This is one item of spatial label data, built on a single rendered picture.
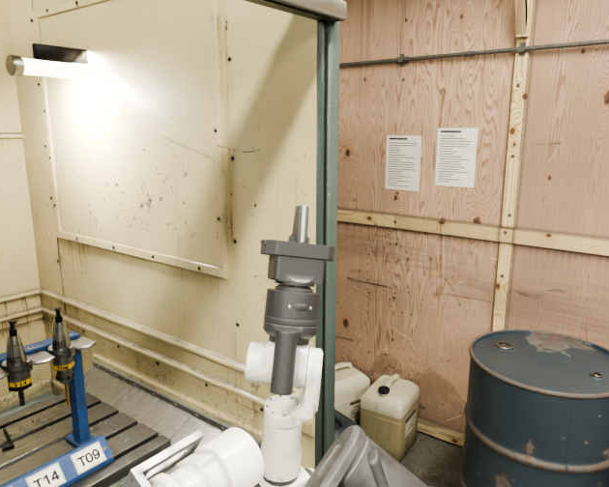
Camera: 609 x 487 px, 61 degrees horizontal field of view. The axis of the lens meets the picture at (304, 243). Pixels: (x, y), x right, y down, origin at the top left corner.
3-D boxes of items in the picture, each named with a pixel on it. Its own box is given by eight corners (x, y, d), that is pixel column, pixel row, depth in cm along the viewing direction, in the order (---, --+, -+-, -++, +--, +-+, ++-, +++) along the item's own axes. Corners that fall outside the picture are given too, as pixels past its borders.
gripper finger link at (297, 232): (305, 205, 83) (302, 243, 83) (299, 207, 86) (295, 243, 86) (296, 204, 83) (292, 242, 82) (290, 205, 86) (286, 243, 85)
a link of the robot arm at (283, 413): (324, 341, 85) (318, 410, 90) (271, 335, 86) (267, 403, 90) (321, 361, 79) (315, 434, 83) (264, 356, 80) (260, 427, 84)
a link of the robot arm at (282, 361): (320, 315, 88) (313, 382, 88) (258, 309, 89) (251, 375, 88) (317, 322, 77) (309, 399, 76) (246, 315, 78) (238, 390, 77)
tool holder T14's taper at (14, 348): (19, 356, 126) (15, 329, 124) (31, 358, 124) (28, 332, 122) (2, 362, 122) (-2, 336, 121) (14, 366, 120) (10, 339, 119)
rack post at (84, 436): (101, 443, 145) (91, 345, 139) (82, 452, 141) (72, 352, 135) (81, 431, 151) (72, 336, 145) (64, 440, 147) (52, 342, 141)
